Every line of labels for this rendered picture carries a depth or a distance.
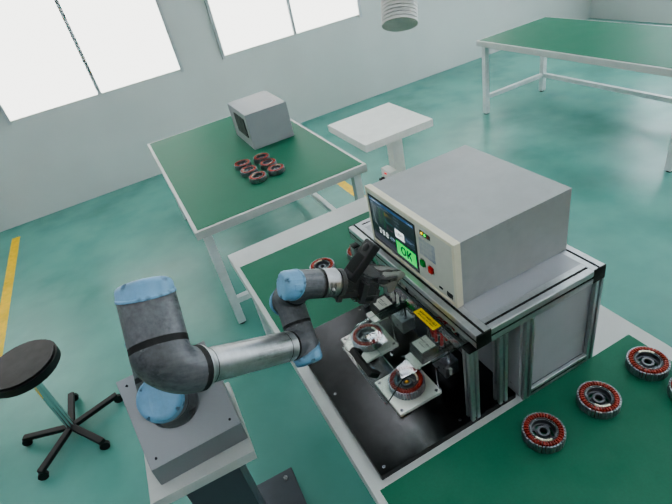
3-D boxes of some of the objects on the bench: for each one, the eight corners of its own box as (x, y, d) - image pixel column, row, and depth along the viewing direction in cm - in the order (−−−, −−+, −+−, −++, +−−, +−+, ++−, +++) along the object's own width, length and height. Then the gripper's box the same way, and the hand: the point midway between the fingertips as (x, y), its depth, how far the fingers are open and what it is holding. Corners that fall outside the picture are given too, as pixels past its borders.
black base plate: (382, 480, 132) (381, 476, 131) (293, 343, 182) (292, 339, 181) (515, 397, 145) (515, 392, 144) (398, 290, 195) (398, 286, 194)
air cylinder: (446, 378, 153) (445, 367, 150) (431, 364, 159) (430, 352, 156) (459, 371, 155) (458, 359, 151) (444, 357, 160) (443, 345, 157)
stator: (571, 388, 144) (572, 379, 142) (613, 387, 142) (614, 379, 140) (581, 420, 135) (582, 412, 133) (626, 420, 133) (628, 412, 131)
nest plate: (401, 417, 145) (400, 414, 144) (375, 384, 157) (374, 382, 156) (442, 393, 149) (441, 390, 148) (414, 363, 161) (413, 360, 160)
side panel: (523, 400, 144) (526, 321, 126) (516, 393, 146) (518, 315, 128) (592, 357, 152) (604, 277, 134) (584, 351, 154) (595, 272, 136)
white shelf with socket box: (380, 234, 231) (365, 145, 205) (344, 206, 260) (327, 124, 234) (440, 207, 240) (433, 118, 215) (399, 182, 269) (388, 102, 244)
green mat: (287, 342, 183) (286, 342, 183) (239, 267, 231) (239, 267, 231) (484, 244, 209) (484, 244, 209) (405, 195, 257) (405, 194, 257)
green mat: (565, 785, 83) (565, 785, 83) (380, 490, 130) (379, 490, 130) (878, 490, 109) (878, 490, 108) (628, 334, 156) (628, 334, 156)
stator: (521, 416, 140) (521, 408, 138) (564, 422, 136) (565, 413, 134) (520, 451, 131) (521, 443, 129) (566, 458, 127) (567, 450, 125)
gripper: (325, 290, 130) (390, 286, 141) (340, 308, 123) (407, 302, 134) (331, 261, 127) (397, 259, 137) (347, 278, 120) (416, 274, 130)
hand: (401, 271), depth 134 cm, fingers closed
